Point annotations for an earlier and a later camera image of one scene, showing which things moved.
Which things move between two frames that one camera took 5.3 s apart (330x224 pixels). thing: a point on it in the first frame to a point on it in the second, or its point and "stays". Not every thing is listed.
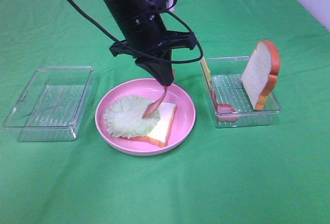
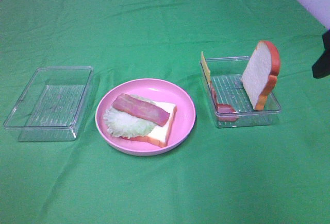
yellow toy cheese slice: x=207 y=69 stays
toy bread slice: x=160 y=134 stays
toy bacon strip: x=154 y=106 to x=141 y=109
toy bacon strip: x=223 y=108 stays
